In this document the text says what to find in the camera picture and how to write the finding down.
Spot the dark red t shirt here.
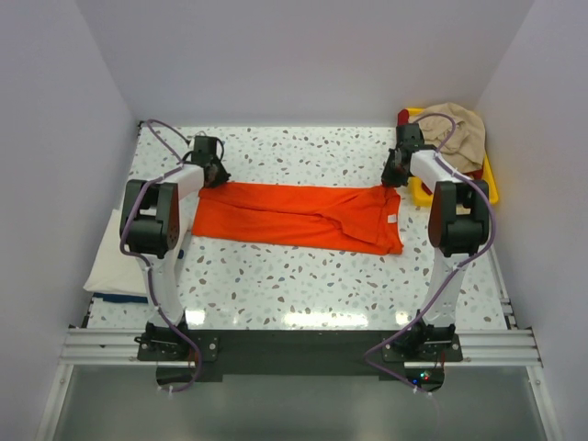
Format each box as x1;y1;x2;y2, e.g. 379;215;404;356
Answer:
397;103;487;175

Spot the beige t shirt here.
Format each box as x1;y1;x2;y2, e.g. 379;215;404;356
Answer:
409;103;485;174

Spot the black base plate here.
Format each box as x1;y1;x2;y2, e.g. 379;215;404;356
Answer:
135;325;464;390

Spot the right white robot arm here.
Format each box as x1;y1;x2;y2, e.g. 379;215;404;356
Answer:
381;123;494;361

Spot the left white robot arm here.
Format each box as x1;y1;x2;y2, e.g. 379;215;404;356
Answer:
119;135;231;328

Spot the yellow plastic tray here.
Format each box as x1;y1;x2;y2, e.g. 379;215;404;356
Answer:
406;107;500;207

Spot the aluminium frame rail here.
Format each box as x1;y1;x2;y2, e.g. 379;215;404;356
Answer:
58;324;153;367

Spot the folded cream t shirt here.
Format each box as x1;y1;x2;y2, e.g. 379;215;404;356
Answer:
84;209;148;298

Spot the orange t shirt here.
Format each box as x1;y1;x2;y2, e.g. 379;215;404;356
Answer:
192;182;403;255

